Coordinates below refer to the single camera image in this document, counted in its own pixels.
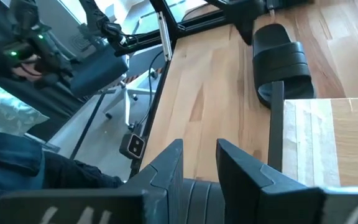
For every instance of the wooden shelf with black frame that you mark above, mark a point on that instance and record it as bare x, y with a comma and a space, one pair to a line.
353, 140

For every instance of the person's hand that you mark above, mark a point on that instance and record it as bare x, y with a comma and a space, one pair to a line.
26, 67

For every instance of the black two-lens camera box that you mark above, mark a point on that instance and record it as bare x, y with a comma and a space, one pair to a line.
132, 146

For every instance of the silver metal strip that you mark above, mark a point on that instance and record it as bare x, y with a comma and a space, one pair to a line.
165, 37

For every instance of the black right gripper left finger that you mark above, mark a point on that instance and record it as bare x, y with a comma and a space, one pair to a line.
89, 208

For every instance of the person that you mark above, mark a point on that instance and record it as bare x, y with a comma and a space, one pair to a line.
11, 161

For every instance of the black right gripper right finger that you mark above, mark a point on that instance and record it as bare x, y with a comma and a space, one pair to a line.
291, 208

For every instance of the blue office chair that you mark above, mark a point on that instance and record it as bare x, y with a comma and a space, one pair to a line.
98, 71

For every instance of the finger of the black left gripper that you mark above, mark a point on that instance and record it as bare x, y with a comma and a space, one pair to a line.
246, 29

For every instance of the pale patterned cushion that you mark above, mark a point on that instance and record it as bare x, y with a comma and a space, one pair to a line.
5, 109

